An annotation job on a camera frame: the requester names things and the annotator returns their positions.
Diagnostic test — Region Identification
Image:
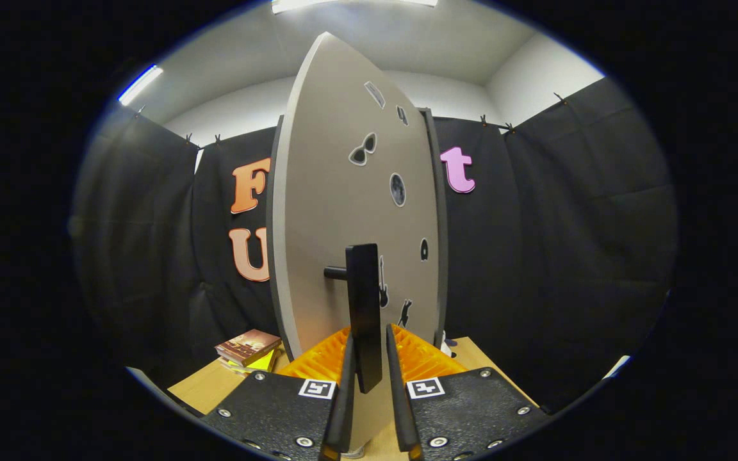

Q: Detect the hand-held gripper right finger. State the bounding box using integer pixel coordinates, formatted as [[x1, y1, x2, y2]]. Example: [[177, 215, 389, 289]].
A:
[[385, 323, 552, 461]]

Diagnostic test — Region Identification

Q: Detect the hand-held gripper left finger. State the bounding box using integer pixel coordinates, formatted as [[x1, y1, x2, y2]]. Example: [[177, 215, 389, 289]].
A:
[[201, 330, 357, 461]]

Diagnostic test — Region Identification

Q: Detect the black door handle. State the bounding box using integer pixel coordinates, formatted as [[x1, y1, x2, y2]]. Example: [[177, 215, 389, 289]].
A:
[[324, 243, 384, 394]]

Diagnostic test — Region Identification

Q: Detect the dark grey shoe cabinet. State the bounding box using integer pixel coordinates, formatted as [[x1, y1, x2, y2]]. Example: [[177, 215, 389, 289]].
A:
[[420, 108, 450, 350]]

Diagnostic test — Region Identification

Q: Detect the beige shoe cabinet door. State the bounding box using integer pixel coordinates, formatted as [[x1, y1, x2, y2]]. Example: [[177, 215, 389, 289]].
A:
[[266, 32, 440, 452]]

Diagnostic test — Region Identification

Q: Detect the yellow cover book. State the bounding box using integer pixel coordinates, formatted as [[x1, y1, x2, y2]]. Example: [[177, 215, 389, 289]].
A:
[[222, 349, 278, 375]]

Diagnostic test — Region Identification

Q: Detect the brown cover book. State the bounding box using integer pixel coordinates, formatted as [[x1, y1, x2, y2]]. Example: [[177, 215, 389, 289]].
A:
[[215, 329, 282, 367]]

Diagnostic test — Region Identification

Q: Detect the black backdrop cloth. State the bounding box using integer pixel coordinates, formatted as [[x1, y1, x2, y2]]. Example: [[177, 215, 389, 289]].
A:
[[71, 77, 677, 414]]

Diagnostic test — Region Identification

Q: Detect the row of small cloth clips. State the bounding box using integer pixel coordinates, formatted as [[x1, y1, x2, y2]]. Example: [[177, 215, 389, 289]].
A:
[[137, 92, 568, 145]]

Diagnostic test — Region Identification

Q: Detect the narrow ceiling light strip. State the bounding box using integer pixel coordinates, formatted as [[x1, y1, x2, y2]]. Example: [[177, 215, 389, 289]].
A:
[[118, 64, 165, 106]]

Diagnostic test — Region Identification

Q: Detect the wide ceiling light panel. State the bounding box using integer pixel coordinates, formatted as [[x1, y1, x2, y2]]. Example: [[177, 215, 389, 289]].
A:
[[271, 0, 439, 13]]

